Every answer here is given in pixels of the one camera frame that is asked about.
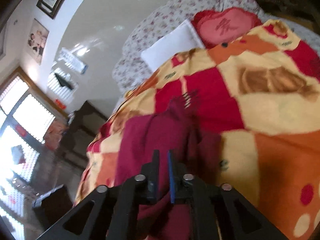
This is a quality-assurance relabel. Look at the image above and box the orange red patterned blanket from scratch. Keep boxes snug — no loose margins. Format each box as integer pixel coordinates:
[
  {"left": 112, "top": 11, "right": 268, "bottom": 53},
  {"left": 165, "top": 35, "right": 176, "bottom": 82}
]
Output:
[{"left": 75, "top": 20, "right": 319, "bottom": 239}]

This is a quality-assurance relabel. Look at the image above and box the red wall sticker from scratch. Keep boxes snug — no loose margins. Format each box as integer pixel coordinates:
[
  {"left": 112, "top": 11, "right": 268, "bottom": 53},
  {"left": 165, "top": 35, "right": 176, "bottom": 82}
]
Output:
[{"left": 54, "top": 99, "right": 66, "bottom": 111}]

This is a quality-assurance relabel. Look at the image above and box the red heart-shaped cushion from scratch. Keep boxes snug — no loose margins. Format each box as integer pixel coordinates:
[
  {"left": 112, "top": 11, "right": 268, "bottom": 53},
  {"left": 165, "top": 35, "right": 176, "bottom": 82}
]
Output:
[{"left": 191, "top": 7, "right": 262, "bottom": 49}]

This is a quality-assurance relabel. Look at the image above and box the framed couple photo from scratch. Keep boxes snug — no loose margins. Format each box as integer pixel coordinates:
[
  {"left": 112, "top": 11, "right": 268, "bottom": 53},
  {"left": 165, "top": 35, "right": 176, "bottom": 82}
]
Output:
[{"left": 26, "top": 19, "right": 49, "bottom": 65}]

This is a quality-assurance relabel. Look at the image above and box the dark red knit sweater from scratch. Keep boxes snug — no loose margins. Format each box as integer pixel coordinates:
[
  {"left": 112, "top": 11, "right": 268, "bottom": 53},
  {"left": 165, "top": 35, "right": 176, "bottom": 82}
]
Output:
[{"left": 114, "top": 91, "right": 221, "bottom": 239}]

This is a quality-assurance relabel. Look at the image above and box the dark green hanging cloth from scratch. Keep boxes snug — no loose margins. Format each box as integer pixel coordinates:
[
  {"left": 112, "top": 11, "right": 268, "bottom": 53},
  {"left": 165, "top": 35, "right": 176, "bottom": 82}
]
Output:
[{"left": 54, "top": 73, "right": 74, "bottom": 90}]

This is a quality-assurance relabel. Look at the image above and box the dark storage box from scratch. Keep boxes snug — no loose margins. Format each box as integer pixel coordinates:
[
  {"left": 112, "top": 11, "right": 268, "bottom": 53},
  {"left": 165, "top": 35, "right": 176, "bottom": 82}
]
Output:
[{"left": 31, "top": 185, "right": 73, "bottom": 230}]

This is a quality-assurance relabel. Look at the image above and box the white pillow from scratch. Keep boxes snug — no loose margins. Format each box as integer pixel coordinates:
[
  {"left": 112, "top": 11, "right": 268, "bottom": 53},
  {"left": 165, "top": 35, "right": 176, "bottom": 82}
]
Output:
[{"left": 140, "top": 20, "right": 205, "bottom": 72}]

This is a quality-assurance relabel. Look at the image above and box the red floral panel by window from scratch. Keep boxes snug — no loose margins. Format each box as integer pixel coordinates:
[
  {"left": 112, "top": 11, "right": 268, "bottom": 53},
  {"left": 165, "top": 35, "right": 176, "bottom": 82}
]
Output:
[{"left": 43, "top": 120, "right": 67, "bottom": 151}]

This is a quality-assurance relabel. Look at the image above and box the dark wooden console table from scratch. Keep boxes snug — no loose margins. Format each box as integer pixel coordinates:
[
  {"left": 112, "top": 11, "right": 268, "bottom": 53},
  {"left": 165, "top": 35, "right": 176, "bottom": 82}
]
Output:
[{"left": 55, "top": 101, "right": 108, "bottom": 170}]

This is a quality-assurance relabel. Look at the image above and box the floral grey quilt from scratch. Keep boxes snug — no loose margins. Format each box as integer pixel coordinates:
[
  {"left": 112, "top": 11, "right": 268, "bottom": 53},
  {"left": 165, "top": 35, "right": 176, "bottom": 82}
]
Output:
[{"left": 112, "top": 0, "right": 264, "bottom": 94}]

